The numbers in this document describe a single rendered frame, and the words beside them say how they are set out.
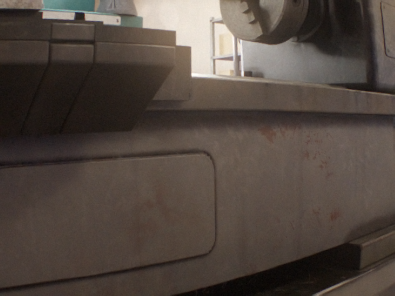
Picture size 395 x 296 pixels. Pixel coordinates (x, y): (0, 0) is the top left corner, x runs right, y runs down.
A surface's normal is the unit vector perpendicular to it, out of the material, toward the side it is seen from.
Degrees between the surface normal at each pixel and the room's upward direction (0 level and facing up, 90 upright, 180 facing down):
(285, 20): 128
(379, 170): 90
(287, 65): 90
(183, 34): 90
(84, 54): 90
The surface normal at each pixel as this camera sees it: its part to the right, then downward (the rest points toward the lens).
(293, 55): -0.76, 0.05
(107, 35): 0.65, 0.04
